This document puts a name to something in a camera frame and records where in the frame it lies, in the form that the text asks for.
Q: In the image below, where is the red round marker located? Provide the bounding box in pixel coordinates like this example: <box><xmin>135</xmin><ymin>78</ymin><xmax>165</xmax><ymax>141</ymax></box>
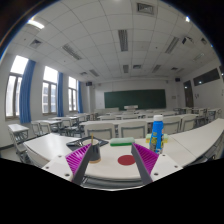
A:
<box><xmin>118</xmin><ymin>155</ymin><xmax>135</xmax><ymax>166</ymax></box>

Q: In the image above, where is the white chair front right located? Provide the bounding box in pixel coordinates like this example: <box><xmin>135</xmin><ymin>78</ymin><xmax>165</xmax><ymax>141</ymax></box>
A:
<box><xmin>163</xmin><ymin>117</ymin><xmax>181</xmax><ymax>135</ymax></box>

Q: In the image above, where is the blue curtain middle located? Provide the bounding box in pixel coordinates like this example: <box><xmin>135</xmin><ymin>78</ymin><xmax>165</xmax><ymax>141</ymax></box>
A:
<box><xmin>57</xmin><ymin>72</ymin><xmax>64</xmax><ymax>117</ymax></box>

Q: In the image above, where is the blue curtain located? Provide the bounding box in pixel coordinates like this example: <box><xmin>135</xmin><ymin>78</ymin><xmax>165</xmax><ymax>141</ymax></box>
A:
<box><xmin>57</xmin><ymin>72</ymin><xmax>64</xmax><ymax>117</ymax></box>
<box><xmin>19</xmin><ymin>60</ymin><xmax>36</xmax><ymax>123</ymax></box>
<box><xmin>78</xmin><ymin>81</ymin><xmax>83</xmax><ymax>113</ymax></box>

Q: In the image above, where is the white teacher lectern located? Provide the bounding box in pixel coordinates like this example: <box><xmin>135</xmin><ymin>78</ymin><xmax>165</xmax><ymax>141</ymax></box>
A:
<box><xmin>124</xmin><ymin>105</ymin><xmax>138</xmax><ymax>111</ymax></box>

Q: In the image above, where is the dark grey cup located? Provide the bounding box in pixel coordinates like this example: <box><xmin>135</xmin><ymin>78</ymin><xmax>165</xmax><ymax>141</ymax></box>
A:
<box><xmin>83</xmin><ymin>139</ymin><xmax>101</xmax><ymax>163</ymax></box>

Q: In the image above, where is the green white board eraser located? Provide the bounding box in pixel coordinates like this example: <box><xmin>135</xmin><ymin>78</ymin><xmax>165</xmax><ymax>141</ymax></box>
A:
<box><xmin>110</xmin><ymin>137</ymin><xmax>135</xmax><ymax>146</ymax></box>

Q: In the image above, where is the yellow green sponge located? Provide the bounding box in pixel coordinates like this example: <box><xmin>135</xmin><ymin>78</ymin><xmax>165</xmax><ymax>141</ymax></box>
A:
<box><xmin>146</xmin><ymin>133</ymin><xmax>169</xmax><ymax>143</ymax></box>

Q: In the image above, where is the white chair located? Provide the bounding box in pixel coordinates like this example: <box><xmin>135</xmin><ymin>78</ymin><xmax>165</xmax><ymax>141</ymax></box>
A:
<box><xmin>84</xmin><ymin>123</ymin><xmax>116</xmax><ymax>140</ymax></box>
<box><xmin>163</xmin><ymin>117</ymin><xmax>181</xmax><ymax>135</ymax></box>
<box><xmin>118</xmin><ymin>121</ymin><xmax>148</xmax><ymax>139</ymax></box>

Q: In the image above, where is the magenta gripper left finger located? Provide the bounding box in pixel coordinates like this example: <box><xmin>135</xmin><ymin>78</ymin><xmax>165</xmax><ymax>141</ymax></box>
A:
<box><xmin>65</xmin><ymin>144</ymin><xmax>92</xmax><ymax>185</ymax></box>

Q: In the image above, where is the blue water bottle white cap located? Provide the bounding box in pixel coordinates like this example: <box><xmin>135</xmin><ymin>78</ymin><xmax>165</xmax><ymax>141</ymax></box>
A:
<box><xmin>149</xmin><ymin>115</ymin><xmax>164</xmax><ymax>154</ymax></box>

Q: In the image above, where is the small desk far left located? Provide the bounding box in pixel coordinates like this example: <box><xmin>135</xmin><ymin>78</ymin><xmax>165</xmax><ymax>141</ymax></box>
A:
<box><xmin>8</xmin><ymin>124</ymin><xmax>29</xmax><ymax>163</ymax></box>

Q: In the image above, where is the black tablet on table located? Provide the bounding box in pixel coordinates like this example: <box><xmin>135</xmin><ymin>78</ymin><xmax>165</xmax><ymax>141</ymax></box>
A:
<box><xmin>67</xmin><ymin>136</ymin><xmax>108</xmax><ymax>149</ymax></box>

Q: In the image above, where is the blue curtain far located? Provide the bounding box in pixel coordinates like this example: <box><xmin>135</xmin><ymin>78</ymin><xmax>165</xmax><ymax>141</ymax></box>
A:
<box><xmin>78</xmin><ymin>81</ymin><xmax>83</xmax><ymax>113</ymax></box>

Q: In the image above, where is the blue curtain left near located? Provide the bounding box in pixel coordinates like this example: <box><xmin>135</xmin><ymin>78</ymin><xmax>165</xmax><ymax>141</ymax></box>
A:
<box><xmin>19</xmin><ymin>60</ymin><xmax>36</xmax><ymax>123</ymax></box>

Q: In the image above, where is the white chair front middle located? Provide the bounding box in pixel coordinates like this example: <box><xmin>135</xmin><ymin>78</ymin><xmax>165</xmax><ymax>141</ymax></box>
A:
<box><xmin>118</xmin><ymin>121</ymin><xmax>148</xmax><ymax>139</ymax></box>

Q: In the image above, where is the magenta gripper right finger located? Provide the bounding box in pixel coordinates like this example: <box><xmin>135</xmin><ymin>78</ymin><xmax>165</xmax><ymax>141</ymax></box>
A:
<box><xmin>131</xmin><ymin>143</ymin><xmax>159</xmax><ymax>185</ymax></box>

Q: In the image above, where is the green chalkboard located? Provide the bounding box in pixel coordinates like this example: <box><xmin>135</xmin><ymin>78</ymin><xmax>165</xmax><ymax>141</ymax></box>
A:
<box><xmin>104</xmin><ymin>89</ymin><xmax>166</xmax><ymax>110</ymax></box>

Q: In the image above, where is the white chair front left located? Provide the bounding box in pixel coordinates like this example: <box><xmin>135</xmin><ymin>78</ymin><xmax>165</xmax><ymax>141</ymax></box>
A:
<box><xmin>84</xmin><ymin>123</ymin><xmax>116</xmax><ymax>140</ymax></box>

